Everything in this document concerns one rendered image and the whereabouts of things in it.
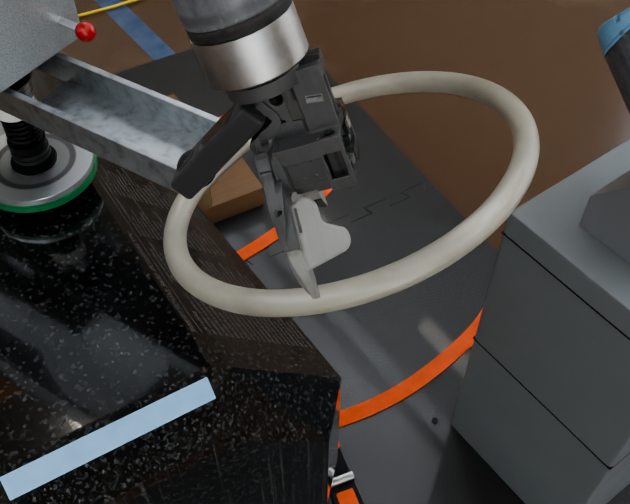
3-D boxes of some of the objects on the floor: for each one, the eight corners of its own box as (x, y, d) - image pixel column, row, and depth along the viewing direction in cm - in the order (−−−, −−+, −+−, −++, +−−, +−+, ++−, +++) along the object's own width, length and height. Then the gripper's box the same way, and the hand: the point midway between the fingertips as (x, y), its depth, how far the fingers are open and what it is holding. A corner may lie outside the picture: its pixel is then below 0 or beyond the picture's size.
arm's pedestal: (549, 331, 232) (640, 106, 167) (691, 458, 206) (864, 249, 141) (422, 422, 213) (469, 206, 148) (561, 574, 187) (692, 393, 122)
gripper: (310, 108, 57) (384, 302, 69) (323, 7, 73) (382, 179, 84) (203, 138, 59) (293, 321, 71) (238, 34, 75) (307, 198, 86)
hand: (315, 251), depth 78 cm, fingers open, 14 cm apart
